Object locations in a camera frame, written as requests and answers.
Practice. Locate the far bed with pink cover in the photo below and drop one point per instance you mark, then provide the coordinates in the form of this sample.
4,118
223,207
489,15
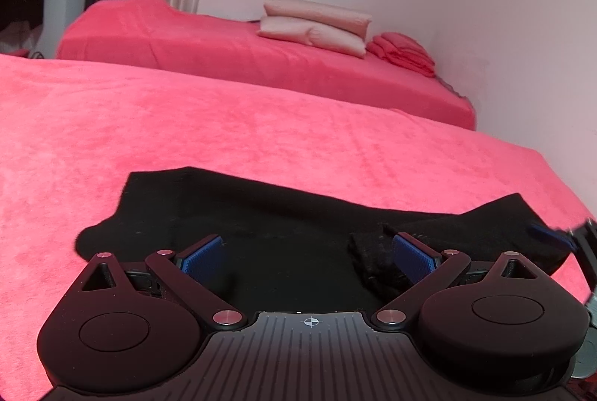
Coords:
210,42

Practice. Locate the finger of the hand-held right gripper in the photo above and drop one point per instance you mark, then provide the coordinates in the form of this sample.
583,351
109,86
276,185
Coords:
585,242

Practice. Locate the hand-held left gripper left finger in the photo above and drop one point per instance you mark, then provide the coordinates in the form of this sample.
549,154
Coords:
205,263

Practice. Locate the beige pillow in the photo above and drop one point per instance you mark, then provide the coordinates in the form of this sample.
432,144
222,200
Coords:
317,13
303,32

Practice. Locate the black pants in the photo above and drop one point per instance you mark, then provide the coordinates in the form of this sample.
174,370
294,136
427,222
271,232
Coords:
280,233

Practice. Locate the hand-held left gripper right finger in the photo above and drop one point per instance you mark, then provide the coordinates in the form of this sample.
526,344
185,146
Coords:
413,259

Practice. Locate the folded red blanket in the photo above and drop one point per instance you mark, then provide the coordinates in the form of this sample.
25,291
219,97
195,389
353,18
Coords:
403,51

